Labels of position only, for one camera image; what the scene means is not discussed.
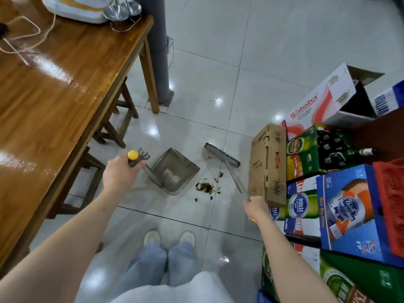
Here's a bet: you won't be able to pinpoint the group of dark beer bottles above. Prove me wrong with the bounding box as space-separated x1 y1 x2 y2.
317 129 353 171

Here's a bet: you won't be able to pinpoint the grey round pillar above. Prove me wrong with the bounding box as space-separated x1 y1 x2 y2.
135 0 175 107

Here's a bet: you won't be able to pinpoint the person's left leg in jeans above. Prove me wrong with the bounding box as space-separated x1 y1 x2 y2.
110 241 168 300

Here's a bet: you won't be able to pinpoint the brown wooden table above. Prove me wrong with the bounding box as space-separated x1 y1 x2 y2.
0 0 160 278

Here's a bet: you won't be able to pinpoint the person's white shirt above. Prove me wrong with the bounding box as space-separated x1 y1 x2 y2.
109 271 235 303

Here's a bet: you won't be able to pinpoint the white table appliance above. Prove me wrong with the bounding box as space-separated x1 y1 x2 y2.
42 0 115 24

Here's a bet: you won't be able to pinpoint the brown wooden stool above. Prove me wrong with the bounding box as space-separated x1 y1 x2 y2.
47 146 106 220
92 76 140 149

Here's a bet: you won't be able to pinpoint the white and blue carton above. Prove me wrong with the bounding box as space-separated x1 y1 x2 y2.
372 79 404 117

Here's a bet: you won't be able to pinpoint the green bottle with white label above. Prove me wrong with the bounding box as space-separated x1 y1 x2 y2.
347 148 379 157

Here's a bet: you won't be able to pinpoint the person's right hand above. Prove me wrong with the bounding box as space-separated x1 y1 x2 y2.
243 196 272 223

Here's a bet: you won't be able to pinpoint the flattened brown cardboard box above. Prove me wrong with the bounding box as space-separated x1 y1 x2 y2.
247 122 288 208

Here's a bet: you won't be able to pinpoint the white and red carton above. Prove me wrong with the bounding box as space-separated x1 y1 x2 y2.
280 62 386 141

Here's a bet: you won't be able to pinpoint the red plastic crate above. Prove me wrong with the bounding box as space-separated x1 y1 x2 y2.
372 157 404 258

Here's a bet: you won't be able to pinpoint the person's right forearm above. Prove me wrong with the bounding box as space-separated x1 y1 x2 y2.
254 216 339 303

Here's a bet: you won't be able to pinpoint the white green blue beer carton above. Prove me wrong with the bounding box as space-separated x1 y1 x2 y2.
270 175 323 241

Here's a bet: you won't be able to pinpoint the person's leg in jeans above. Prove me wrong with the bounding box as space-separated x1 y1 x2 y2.
167 241 200 287
110 241 168 300

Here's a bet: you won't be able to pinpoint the dark brown wooden counter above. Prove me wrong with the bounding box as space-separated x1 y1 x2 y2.
353 106 404 165

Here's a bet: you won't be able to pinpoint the open green beer carton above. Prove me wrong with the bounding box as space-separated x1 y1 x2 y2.
286 124 355 182

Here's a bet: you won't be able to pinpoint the person's right leg in jeans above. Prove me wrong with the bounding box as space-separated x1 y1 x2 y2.
167 241 200 287

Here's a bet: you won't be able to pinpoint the person's left forearm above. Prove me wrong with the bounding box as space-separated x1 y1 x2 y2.
0 187 120 303

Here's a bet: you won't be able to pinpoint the metal ladles on wire stand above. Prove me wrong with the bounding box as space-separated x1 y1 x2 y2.
103 0 143 33

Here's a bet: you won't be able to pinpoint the person's white shoe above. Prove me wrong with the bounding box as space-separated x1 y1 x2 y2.
143 230 162 247
179 231 196 247

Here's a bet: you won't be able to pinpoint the grey long-handled broom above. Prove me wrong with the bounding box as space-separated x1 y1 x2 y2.
203 142 257 224

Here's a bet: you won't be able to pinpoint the narrow green beer carton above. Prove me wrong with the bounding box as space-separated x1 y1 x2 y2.
261 246 282 302

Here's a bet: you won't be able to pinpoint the large green beer carton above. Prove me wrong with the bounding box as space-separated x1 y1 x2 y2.
319 249 404 303

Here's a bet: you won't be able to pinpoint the person's left hand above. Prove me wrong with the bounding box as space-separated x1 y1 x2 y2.
102 153 148 195

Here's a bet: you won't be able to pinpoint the pile of swept debris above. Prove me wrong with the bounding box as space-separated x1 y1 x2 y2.
194 172 225 202

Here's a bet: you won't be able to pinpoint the person's left white shoe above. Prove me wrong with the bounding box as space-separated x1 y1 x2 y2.
143 230 162 247

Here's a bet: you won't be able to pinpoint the person's right white shoe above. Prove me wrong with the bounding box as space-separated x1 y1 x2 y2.
179 231 196 247

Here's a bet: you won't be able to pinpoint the grey long-handled dustpan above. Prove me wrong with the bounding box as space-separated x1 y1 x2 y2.
127 148 201 196

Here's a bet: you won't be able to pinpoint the thin white wall cable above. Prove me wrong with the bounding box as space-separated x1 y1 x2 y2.
167 36 175 69

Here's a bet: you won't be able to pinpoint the plain white carton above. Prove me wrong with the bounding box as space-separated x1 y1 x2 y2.
290 242 321 275

